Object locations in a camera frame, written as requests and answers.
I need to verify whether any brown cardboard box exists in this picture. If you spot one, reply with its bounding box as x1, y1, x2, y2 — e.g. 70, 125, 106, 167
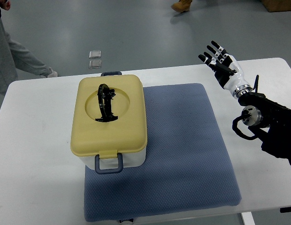
261, 0, 291, 12

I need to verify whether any upper silver floor plate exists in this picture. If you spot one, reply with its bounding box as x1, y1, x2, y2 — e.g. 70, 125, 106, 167
89, 50, 101, 59

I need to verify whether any black table bracket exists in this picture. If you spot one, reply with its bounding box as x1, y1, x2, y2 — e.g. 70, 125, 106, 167
280, 207, 291, 213

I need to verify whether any person in grey trousers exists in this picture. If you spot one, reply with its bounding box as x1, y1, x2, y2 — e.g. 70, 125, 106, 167
0, 0, 59, 96

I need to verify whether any tan work boot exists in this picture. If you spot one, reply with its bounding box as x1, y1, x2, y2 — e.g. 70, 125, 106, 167
171, 0, 192, 13

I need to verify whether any yellow box lid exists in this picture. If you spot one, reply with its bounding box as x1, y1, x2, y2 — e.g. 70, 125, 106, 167
70, 71, 148, 174

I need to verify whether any white table leg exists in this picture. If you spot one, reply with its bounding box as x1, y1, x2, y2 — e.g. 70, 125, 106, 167
241, 212, 255, 225

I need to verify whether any white storage box base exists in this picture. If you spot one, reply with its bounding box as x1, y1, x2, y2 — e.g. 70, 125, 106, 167
79, 148, 146, 170

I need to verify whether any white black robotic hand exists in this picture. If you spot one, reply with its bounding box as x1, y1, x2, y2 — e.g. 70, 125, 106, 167
199, 41, 252, 99

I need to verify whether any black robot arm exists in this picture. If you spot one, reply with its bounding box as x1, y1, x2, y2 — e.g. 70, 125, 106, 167
232, 75, 291, 166

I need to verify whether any blue padded mat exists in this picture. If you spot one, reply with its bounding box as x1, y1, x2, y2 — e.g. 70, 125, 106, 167
84, 83, 241, 222

